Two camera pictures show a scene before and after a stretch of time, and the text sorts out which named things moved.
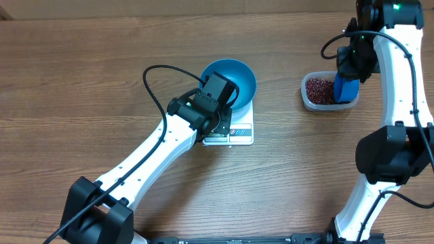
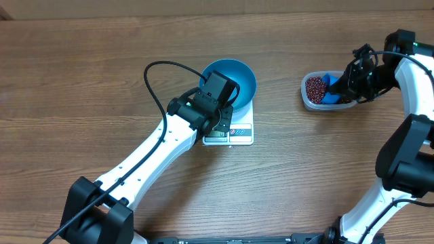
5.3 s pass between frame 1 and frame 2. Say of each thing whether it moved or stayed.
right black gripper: moved
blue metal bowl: stayed
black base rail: stayed
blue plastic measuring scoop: moved
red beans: stayed
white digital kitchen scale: stayed
